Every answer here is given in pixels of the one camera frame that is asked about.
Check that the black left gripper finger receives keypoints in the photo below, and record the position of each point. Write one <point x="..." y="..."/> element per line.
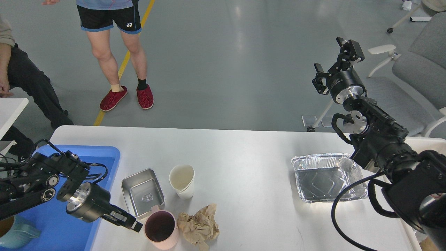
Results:
<point x="121" y="215"/>
<point x="136" y="226"/>

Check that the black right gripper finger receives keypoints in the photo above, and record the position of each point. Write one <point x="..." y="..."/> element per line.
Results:
<point x="350" y="54"/>
<point x="318" y="80"/>

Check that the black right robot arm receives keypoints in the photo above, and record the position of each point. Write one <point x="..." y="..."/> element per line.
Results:
<point x="406" y="184"/>

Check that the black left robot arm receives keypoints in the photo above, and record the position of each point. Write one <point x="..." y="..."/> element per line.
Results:
<point x="61" y="175"/>

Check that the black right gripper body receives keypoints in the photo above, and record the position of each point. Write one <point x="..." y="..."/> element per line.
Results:
<point x="344" y="84"/>

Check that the white chair base far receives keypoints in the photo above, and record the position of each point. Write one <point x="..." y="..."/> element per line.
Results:
<point x="430" y="7"/>

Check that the teal ceramic mug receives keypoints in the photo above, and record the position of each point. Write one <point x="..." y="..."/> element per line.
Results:
<point x="16" y="232"/>

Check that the aluminium foil tray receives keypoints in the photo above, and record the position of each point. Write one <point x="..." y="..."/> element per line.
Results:
<point x="321" y="177"/>

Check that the seated person in black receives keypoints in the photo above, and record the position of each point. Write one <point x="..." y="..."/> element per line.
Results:
<point x="17" y="70"/>

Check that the white paper cup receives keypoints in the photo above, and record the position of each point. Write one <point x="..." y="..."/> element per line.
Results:
<point x="181" y="178"/>

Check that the blue plastic tray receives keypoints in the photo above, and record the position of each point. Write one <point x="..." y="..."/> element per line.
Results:
<point x="59" y="230"/>

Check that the square stainless steel tray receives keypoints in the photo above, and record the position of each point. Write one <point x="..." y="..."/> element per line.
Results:
<point x="142" y="191"/>

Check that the grey office chair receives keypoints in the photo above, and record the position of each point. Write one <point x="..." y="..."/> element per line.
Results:
<point x="410" y="87"/>

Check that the white side table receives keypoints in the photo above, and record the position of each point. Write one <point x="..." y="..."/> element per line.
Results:
<point x="10" y="109"/>

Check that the pink mug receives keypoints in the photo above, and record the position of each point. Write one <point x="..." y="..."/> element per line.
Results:
<point x="161" y="228"/>

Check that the crumpled brown paper napkin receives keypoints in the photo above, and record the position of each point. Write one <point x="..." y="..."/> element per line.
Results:
<point x="200" y="227"/>

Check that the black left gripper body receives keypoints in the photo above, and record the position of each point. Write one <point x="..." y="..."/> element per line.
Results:
<point x="88" y="203"/>

